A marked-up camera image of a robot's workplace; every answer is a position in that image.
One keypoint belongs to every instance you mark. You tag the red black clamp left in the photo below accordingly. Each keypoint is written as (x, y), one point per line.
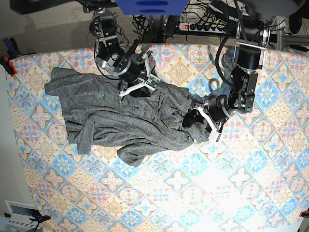
(12, 52)

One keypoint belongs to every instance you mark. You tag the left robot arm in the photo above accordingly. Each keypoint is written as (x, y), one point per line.
(252, 27)

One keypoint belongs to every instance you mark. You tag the red clamp bottom left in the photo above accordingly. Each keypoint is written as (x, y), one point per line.
(39, 218)

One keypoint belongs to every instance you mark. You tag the power strip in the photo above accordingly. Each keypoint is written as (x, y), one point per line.
(208, 27)

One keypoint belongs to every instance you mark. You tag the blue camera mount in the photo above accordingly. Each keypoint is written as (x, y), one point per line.
(152, 7)

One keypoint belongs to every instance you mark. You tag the patterned tablecloth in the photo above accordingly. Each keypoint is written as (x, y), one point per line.
(256, 178)

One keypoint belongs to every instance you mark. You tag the red clamp bottom right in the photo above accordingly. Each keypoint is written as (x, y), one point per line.
(304, 214)

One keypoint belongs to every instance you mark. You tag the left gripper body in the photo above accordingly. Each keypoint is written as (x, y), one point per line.
(216, 112)

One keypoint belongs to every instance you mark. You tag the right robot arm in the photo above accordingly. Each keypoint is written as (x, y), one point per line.
(108, 33)

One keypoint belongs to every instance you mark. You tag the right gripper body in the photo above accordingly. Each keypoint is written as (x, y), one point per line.
(136, 78)

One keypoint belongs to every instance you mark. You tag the grey t-shirt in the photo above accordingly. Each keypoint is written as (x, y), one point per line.
(94, 114)

